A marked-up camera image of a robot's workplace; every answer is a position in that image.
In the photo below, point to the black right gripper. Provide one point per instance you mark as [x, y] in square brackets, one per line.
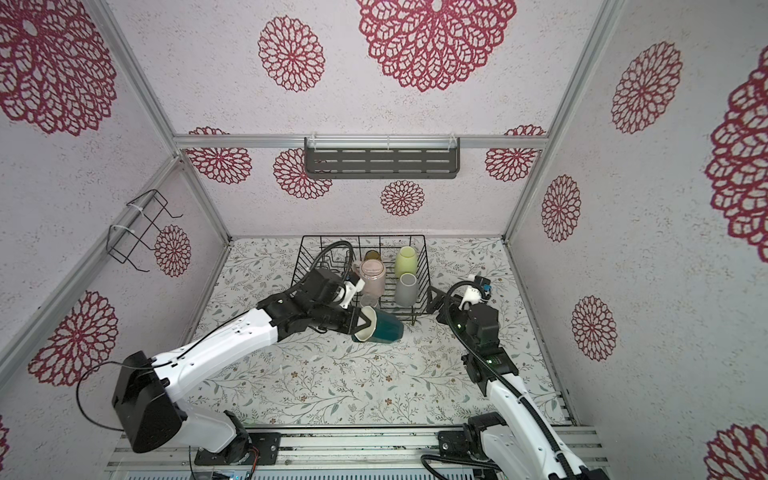
[453, 309]

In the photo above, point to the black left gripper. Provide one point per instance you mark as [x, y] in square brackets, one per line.
[351, 326]

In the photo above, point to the clear glass cup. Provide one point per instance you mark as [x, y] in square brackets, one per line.
[369, 300]

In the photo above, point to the dark green mug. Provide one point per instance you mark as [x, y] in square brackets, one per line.
[388, 329]

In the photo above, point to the grey cream cup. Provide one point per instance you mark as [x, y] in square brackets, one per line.
[407, 290]

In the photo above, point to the light green cup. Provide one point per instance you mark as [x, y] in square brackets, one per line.
[406, 261]

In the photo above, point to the pink mug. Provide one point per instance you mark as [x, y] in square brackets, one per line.
[373, 272]

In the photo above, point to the amber glass cup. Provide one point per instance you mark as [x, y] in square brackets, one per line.
[372, 255]

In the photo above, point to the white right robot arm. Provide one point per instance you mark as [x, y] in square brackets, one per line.
[515, 439]

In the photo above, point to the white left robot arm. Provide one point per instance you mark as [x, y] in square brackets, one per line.
[150, 397]

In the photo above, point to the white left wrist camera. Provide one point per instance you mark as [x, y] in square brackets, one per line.
[350, 290]

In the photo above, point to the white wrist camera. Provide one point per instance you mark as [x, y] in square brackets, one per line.
[350, 290]
[478, 291]

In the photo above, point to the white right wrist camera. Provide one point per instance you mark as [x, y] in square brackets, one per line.
[478, 291]

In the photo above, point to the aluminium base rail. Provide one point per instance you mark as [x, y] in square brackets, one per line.
[297, 448]

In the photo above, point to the dark grey wall shelf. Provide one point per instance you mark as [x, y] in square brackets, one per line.
[329, 159]

